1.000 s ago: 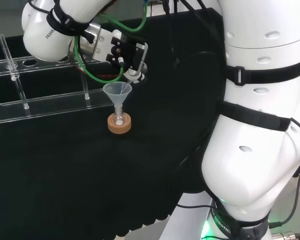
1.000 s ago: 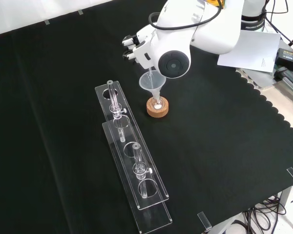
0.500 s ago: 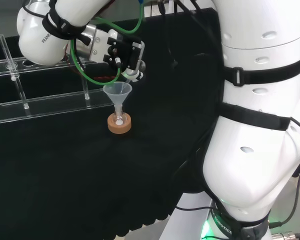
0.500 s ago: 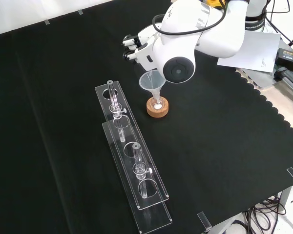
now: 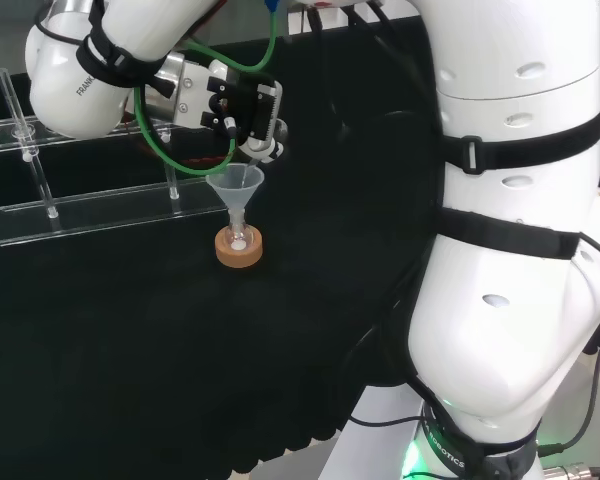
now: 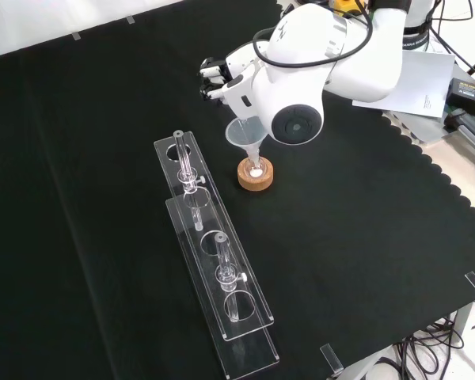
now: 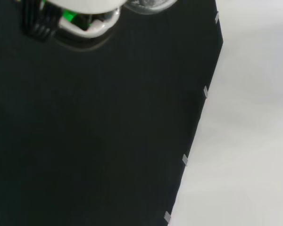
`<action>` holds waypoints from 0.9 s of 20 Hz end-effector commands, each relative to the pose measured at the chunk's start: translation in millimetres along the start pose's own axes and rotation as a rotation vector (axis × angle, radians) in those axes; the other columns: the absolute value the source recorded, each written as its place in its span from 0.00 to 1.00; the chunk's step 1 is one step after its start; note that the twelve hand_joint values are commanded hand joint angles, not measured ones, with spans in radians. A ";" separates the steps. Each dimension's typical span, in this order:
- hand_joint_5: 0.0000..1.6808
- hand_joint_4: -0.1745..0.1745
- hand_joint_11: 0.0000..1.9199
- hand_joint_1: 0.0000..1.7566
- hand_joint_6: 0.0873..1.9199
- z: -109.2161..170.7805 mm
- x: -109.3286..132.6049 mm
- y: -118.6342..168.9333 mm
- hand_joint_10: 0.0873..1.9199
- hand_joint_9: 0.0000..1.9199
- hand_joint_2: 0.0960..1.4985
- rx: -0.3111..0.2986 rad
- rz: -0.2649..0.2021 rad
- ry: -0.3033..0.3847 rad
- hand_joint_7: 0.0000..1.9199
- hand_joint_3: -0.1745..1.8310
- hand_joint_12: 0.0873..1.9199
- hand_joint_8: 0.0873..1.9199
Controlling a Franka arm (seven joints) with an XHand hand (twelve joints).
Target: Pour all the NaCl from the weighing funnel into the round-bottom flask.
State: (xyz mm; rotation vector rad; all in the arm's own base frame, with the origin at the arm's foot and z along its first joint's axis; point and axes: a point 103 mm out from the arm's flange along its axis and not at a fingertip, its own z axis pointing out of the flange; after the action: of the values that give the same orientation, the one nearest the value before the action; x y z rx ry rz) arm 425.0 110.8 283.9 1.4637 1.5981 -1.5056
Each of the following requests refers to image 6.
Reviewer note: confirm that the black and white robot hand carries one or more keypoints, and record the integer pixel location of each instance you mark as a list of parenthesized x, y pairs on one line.
[(237, 79)]

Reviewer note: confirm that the clear glass weighing funnel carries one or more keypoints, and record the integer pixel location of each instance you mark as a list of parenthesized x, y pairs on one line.
[(242, 126)]

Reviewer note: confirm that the translucent plastic funnel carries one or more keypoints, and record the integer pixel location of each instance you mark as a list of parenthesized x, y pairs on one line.
[(241, 136)]

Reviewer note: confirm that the small round-bottom glass flask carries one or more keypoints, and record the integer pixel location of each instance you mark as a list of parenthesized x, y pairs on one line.
[(255, 170)]

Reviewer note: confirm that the clear acrylic funnel stand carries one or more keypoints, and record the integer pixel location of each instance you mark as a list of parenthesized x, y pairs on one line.
[(217, 253)]

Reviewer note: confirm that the grey tape piece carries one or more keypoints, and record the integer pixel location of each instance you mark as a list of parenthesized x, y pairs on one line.
[(130, 19), (76, 36)]

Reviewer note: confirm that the yellow stop button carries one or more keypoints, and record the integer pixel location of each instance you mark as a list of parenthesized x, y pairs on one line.
[(348, 6)]

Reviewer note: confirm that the pale board sheet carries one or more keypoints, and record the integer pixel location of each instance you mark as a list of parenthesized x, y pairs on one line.
[(427, 87)]

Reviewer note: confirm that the black bench cloth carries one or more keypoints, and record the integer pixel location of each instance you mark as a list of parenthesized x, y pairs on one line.
[(103, 237)]

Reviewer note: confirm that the black power adapter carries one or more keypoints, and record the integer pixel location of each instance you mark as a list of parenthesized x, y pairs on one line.
[(469, 93)]

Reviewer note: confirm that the grey metal base plate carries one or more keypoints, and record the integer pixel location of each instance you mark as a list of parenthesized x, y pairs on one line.
[(419, 126)]

